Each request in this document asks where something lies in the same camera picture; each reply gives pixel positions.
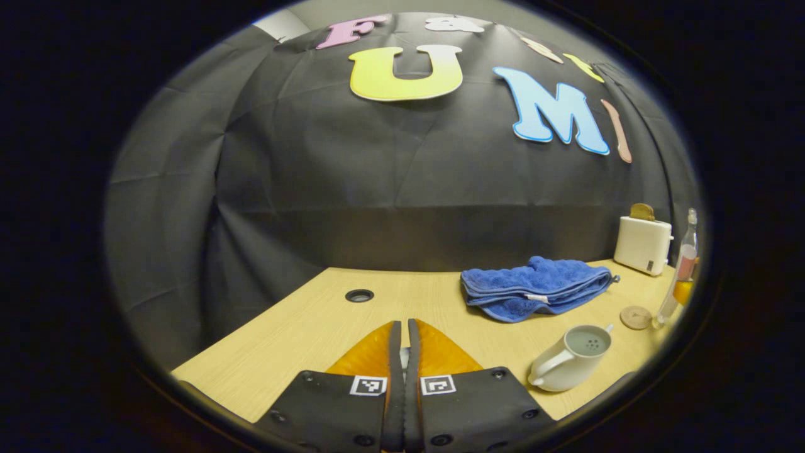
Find round wooden coaster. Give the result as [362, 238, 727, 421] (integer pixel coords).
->
[620, 306, 653, 330]

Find black backdrop cloth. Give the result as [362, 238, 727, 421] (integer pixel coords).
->
[104, 13, 702, 372]

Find white ceramic teacup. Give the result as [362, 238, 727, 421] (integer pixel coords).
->
[528, 324, 614, 393]

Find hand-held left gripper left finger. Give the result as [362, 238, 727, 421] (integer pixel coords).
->
[252, 320, 404, 453]

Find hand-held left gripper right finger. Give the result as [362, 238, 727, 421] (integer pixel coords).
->
[406, 318, 557, 453]

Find white toaster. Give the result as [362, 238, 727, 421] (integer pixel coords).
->
[614, 216, 674, 277]

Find blue folded towel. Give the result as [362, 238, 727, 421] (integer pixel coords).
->
[461, 256, 614, 323]

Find clear water bottle pink label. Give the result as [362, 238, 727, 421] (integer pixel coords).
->
[652, 208, 699, 330]

